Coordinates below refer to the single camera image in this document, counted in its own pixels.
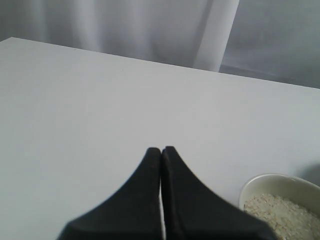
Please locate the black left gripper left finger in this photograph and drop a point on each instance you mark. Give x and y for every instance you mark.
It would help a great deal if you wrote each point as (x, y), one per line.
(131, 213)

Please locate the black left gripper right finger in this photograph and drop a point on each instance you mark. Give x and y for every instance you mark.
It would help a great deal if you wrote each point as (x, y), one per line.
(193, 212)

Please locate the rice in white bowl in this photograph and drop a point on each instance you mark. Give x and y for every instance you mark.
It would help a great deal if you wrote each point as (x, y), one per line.
(288, 220)

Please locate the white ceramic bowl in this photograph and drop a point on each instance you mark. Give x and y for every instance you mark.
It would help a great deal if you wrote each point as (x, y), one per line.
(297, 190)

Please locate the white backdrop curtain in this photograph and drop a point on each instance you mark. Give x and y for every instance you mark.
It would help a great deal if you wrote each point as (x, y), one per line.
(276, 40)

